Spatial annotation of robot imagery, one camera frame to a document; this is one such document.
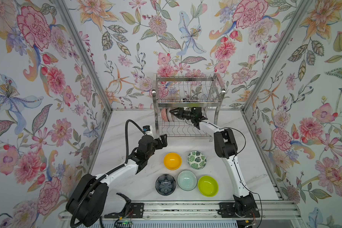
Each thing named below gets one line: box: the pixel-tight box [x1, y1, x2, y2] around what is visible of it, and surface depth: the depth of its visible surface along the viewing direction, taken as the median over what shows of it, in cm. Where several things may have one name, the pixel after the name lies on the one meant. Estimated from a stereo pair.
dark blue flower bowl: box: [155, 173, 177, 196], surface depth 82 cm
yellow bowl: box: [163, 152, 183, 171], surface depth 92 cm
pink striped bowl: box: [165, 106, 175, 123], surface depth 105 cm
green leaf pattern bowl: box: [187, 150, 207, 171], surface depth 92 cm
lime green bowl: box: [197, 175, 219, 198], surface depth 82 cm
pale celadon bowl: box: [176, 169, 198, 192], surface depth 84 cm
